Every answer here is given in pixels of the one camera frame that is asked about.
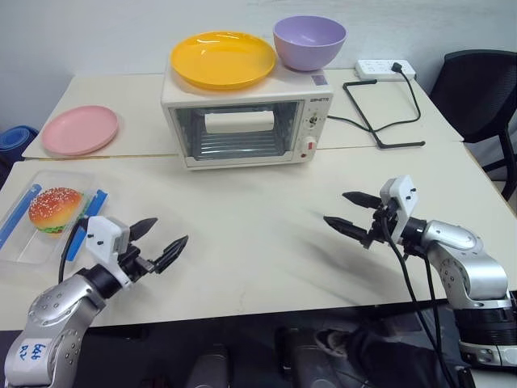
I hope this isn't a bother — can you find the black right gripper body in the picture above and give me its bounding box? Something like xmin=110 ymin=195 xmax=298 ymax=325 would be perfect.
xmin=361 ymin=203 xmax=400 ymax=250

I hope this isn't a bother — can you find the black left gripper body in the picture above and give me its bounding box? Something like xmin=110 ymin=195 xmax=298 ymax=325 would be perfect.
xmin=119 ymin=242 xmax=162 ymax=282

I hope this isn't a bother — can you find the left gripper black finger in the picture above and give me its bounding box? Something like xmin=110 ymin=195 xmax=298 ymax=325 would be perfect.
xmin=128 ymin=217 xmax=159 ymax=245
xmin=154 ymin=234 xmax=190 ymax=275

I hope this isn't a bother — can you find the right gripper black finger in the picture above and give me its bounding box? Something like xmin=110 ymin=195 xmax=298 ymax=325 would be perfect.
xmin=342 ymin=191 xmax=383 ymax=210
xmin=323 ymin=216 xmax=371 ymax=246

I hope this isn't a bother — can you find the white toaster oven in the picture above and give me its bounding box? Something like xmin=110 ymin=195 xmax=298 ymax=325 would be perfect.
xmin=160 ymin=66 xmax=335 ymax=173

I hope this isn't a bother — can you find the black bent metal stand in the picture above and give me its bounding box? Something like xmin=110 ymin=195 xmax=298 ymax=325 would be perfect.
xmin=342 ymin=78 xmax=427 ymax=150

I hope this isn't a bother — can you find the toy hamburger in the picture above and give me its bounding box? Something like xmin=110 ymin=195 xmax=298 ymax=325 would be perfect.
xmin=27 ymin=186 xmax=85 ymax=240

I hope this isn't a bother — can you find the clear container with blue clips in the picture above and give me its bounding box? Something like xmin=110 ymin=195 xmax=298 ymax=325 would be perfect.
xmin=0 ymin=169 xmax=111 ymax=268

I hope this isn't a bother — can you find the pink plastic plate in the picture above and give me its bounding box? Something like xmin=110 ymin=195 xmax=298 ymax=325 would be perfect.
xmin=40 ymin=105 xmax=120 ymax=157

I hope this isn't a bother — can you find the white power strip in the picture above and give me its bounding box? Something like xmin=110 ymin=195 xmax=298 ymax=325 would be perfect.
xmin=354 ymin=58 xmax=418 ymax=82

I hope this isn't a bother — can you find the blue rolled mat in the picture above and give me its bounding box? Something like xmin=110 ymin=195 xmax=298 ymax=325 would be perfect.
xmin=0 ymin=125 xmax=40 ymax=163

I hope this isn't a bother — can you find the black office chair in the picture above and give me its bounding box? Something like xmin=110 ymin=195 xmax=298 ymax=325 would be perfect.
xmin=428 ymin=48 xmax=517 ymax=200

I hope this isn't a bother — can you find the purple plastic bowl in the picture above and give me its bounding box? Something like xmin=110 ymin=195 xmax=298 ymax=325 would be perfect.
xmin=272 ymin=15 xmax=349 ymax=74

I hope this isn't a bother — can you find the yellow plastic plate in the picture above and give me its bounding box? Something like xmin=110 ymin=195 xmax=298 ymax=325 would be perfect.
xmin=170 ymin=31 xmax=278 ymax=91

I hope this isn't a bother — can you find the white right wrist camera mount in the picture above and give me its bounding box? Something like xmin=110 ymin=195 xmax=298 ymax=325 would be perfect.
xmin=379 ymin=175 xmax=422 ymax=246

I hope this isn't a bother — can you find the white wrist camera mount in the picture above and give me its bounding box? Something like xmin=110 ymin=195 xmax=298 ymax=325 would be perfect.
xmin=379 ymin=175 xmax=422 ymax=246
xmin=85 ymin=215 xmax=135 ymax=290

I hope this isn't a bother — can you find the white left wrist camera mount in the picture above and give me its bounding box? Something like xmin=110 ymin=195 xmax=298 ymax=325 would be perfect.
xmin=85 ymin=215 xmax=135 ymax=290

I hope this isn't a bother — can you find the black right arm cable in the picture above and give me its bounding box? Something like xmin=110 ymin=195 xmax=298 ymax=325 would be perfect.
xmin=383 ymin=218 xmax=458 ymax=388
xmin=419 ymin=252 xmax=446 ymax=365

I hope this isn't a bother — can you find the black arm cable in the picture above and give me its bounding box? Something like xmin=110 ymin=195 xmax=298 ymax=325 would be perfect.
xmin=383 ymin=218 xmax=458 ymax=388
xmin=58 ymin=217 xmax=90 ymax=284
xmin=419 ymin=252 xmax=446 ymax=365

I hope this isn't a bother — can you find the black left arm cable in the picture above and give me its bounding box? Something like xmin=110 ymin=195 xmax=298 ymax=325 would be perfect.
xmin=58 ymin=217 xmax=90 ymax=284

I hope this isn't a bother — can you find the black power cable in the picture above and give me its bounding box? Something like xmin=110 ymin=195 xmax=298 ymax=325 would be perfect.
xmin=326 ymin=61 xmax=422 ymax=123

